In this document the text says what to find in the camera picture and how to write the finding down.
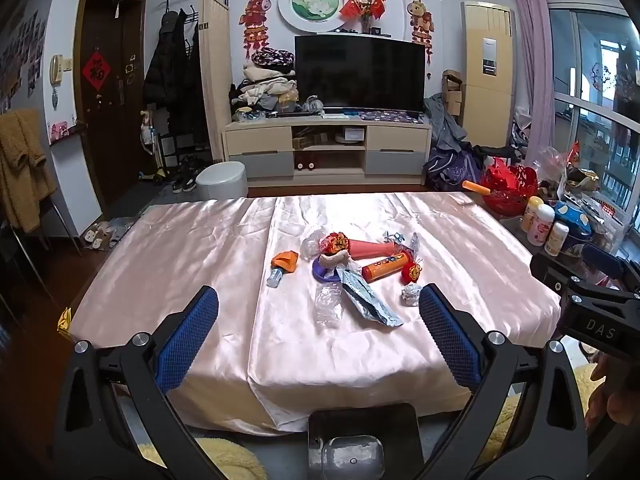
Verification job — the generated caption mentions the grey jacket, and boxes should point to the grey jacket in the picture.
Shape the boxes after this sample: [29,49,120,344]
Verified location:
[425,92,473,151]

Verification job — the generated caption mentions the pink satin tablecloth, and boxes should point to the pink satin tablecloth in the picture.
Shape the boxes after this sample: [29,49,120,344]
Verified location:
[67,191,563,436]

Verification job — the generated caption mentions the purple bag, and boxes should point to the purple bag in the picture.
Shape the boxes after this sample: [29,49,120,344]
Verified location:
[425,147,486,192]

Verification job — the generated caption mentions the pink curtain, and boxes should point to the pink curtain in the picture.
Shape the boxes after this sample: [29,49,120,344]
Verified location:
[505,0,558,161]

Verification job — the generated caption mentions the blue round tin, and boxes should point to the blue round tin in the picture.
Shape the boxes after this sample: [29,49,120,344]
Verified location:
[552,200,596,256]

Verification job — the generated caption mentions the yellow fluffy blanket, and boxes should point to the yellow fluffy blanket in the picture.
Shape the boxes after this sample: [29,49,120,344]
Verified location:
[135,362,640,480]

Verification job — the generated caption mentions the pile of clothes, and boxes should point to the pile of clothes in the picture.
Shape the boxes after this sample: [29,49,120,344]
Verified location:
[230,47,301,113]

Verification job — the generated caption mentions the white yellow cap bottle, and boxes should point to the white yellow cap bottle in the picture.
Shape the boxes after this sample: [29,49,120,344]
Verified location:
[520,195,545,233]

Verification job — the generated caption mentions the clear plastic bag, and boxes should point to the clear plastic bag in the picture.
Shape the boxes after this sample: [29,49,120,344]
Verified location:
[532,146,571,187]

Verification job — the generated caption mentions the orange tube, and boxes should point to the orange tube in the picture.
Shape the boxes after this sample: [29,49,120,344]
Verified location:
[361,252,416,283]

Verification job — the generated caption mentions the red diamond door sign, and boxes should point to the red diamond door sign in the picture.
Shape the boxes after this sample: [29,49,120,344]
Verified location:
[81,50,113,92]

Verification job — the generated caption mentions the beige paper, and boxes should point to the beige paper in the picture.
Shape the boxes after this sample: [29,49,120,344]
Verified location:
[320,252,354,271]

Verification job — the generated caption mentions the silver foil bag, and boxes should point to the silver foil bag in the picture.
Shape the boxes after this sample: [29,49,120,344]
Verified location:
[336,265,405,328]

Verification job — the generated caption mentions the beige grey television cabinet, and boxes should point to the beige grey television cabinet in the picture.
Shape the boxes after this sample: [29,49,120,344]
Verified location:
[222,114,432,186]

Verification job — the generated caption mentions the round white wall picture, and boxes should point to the round white wall picture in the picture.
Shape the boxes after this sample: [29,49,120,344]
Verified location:
[278,0,346,36]

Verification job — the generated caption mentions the red gold foil wrapper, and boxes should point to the red gold foil wrapper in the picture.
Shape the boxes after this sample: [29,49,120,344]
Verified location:
[322,232,351,256]

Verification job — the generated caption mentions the black television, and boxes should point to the black television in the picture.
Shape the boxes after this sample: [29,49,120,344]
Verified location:
[294,35,427,114]

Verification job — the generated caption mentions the pile of slippers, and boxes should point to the pile of slippers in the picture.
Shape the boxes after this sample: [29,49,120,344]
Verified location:
[82,219,132,252]

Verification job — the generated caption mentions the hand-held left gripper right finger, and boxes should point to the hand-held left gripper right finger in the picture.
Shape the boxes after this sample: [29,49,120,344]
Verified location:
[417,282,591,480]

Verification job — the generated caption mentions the person's right hand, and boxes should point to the person's right hand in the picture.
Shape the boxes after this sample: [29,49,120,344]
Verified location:
[584,352,640,431]

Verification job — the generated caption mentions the clear plastic blister pack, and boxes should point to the clear plastic blister pack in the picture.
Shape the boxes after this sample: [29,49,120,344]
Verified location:
[314,282,346,329]

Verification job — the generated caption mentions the red gold hanging decoration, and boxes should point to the red gold hanging decoration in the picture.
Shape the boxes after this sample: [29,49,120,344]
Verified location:
[406,0,435,66]

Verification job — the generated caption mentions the small white bottle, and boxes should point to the small white bottle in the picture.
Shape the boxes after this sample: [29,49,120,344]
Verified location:
[544,221,571,257]

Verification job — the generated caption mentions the black trash bin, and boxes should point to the black trash bin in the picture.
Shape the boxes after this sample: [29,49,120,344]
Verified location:
[307,402,423,480]

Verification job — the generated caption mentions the dark brown door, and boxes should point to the dark brown door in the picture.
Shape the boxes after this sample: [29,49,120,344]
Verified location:
[74,0,147,238]

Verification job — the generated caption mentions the white round stool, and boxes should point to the white round stool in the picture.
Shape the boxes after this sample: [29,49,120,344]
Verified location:
[195,161,249,201]

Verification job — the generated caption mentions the red fish hanging decoration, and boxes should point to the red fish hanging decoration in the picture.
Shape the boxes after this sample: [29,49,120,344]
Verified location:
[239,0,271,63]

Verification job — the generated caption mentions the dark hanging coats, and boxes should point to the dark hanging coats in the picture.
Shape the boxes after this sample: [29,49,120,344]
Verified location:
[144,7,208,138]

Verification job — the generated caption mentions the wall photo collage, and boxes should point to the wall photo collage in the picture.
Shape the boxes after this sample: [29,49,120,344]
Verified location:
[0,7,47,113]

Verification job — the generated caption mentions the purple plastic lid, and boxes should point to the purple plastic lid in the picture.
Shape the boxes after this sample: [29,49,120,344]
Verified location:
[312,255,351,284]

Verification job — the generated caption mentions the white pink label bottle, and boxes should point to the white pink label bottle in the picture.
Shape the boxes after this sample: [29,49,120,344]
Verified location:
[527,202,556,246]

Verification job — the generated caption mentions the red plastic basket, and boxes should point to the red plastic basket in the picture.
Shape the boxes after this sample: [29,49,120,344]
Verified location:
[481,157,540,216]

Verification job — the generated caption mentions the beige standing air conditioner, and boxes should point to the beige standing air conditioner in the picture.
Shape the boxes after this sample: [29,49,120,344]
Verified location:
[460,1,517,133]

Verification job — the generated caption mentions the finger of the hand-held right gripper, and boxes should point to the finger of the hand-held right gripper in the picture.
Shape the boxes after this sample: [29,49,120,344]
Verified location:
[581,244,640,292]
[529,251,603,307]

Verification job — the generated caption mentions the red flower bouquet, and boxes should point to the red flower bouquet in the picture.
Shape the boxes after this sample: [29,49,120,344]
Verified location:
[340,0,387,36]

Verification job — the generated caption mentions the clear plastic wrap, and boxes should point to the clear plastic wrap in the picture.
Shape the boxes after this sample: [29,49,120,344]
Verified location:
[300,230,326,261]

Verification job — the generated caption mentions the beige wall intercom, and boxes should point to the beige wall intercom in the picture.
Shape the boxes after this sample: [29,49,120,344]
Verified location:
[49,54,65,108]

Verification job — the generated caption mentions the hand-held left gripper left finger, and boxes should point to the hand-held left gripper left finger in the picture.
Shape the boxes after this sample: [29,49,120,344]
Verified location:
[50,285,241,480]

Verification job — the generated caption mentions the stacked cardboard boxes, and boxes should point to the stacked cardboard boxes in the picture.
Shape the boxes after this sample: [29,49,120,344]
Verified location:
[442,69,468,118]

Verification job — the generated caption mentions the black shoes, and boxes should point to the black shoes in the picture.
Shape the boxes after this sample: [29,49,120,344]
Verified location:
[172,155,206,195]

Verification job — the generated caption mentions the brown fleece cloth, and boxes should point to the brown fleece cloth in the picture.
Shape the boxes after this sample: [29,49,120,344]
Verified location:
[0,109,58,233]

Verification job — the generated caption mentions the yellow kick scooter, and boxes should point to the yellow kick scooter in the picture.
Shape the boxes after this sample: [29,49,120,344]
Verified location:
[139,110,168,186]

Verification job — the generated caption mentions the pink plastic cone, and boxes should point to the pink plastic cone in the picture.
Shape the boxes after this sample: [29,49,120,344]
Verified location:
[347,237,411,262]

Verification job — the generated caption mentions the beige folded panel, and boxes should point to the beige folded panel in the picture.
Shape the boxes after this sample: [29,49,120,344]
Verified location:
[197,0,232,163]

